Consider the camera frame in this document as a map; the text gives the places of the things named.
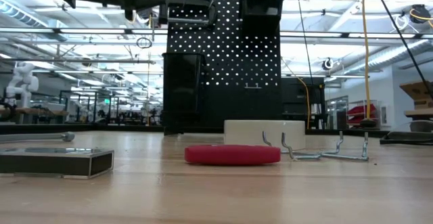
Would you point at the white robot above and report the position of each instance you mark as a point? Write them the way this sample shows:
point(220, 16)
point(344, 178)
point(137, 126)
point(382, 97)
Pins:
point(22, 85)

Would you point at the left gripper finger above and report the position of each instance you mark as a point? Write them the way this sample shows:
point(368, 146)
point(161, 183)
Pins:
point(149, 4)

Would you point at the red storage bins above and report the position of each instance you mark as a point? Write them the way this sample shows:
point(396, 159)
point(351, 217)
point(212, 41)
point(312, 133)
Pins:
point(362, 112)

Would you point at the black round floor weight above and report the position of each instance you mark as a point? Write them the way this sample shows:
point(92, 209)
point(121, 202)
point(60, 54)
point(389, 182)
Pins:
point(367, 123)

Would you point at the wide black pegboard bin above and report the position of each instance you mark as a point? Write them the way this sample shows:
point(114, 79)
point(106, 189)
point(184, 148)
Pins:
point(260, 12)

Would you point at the tall black pegboard bin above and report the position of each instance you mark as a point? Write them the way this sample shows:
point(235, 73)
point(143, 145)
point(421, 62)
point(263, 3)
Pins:
point(184, 85)

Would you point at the black cabinet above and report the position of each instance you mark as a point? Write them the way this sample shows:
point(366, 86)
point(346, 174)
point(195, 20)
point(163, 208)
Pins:
point(297, 99)

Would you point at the silver metal peg hook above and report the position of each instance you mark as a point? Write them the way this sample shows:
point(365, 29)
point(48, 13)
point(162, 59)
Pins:
point(304, 156)
point(348, 157)

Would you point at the dark grey rectangular block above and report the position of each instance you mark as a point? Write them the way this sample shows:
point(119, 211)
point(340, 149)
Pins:
point(50, 164)

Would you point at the black aluminium table frame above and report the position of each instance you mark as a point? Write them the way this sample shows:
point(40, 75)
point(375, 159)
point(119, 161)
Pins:
point(101, 128)

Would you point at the white tape roll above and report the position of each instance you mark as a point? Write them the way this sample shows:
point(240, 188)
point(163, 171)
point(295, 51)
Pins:
point(247, 132)

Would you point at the small metal double hook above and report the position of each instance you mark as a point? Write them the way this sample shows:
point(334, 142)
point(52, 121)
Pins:
point(253, 87)

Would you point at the black perforated pegboard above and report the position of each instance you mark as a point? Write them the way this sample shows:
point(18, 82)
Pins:
point(230, 102)

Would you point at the cardboard box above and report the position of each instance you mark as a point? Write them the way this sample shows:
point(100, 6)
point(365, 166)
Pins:
point(419, 93)

